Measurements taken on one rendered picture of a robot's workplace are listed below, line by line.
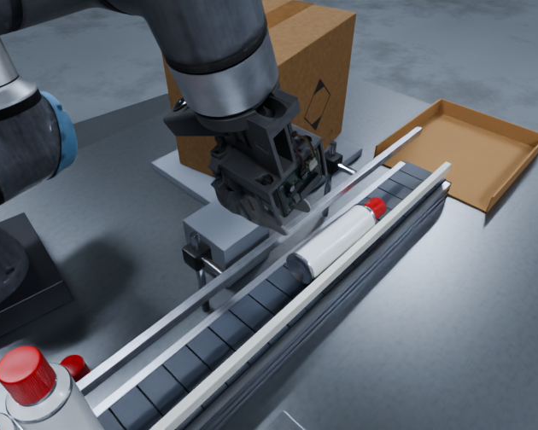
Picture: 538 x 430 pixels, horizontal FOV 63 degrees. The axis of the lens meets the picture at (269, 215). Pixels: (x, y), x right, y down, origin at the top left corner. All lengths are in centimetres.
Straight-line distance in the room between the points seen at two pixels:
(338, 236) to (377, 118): 57
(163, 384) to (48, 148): 36
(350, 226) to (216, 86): 43
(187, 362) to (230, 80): 40
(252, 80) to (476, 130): 93
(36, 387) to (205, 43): 29
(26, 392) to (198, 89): 26
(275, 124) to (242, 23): 8
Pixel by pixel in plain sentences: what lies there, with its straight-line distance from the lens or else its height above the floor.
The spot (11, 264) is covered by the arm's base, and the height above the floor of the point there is 91.
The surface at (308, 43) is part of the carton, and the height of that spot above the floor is 112.
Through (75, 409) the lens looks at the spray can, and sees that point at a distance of 45.
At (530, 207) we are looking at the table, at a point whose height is 83.
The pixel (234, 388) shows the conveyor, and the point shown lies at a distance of 58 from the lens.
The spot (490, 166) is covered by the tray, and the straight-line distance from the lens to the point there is 107.
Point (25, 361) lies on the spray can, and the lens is 40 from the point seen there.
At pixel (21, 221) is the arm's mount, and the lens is 87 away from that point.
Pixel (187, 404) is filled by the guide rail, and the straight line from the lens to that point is 53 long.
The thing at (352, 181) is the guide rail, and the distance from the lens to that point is 72.
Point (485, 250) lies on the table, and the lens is 86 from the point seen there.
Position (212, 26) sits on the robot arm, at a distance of 28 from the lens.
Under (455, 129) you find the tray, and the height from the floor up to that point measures 83.
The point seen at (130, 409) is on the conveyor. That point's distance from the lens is 58.
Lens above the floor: 139
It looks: 42 degrees down
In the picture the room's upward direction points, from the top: straight up
